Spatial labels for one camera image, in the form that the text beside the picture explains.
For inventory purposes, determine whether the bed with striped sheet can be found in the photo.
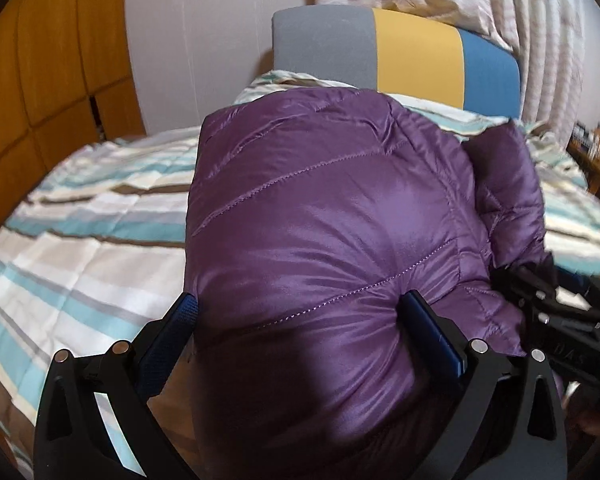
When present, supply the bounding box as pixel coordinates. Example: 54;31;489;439
0;71;600;480

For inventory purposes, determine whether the purple quilted down jacket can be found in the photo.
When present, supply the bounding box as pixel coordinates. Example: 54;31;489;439
185;87;556;480

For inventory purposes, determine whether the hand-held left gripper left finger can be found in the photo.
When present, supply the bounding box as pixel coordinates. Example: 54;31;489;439
32;291;199;480

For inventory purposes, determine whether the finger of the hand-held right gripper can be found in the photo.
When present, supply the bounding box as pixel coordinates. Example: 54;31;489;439
554;270;596;303
490;264;557;318

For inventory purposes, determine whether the grey yellow blue headboard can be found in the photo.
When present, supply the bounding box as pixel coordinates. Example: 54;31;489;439
271;6;523;123

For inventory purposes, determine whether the orange wooden wardrobe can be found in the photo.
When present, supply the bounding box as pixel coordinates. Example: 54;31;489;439
0;0;148;256

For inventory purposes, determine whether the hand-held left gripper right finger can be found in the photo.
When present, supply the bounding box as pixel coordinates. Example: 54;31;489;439
399;290;568;480

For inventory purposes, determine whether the pale patterned curtain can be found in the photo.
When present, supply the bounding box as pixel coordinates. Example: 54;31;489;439
315;0;598;131

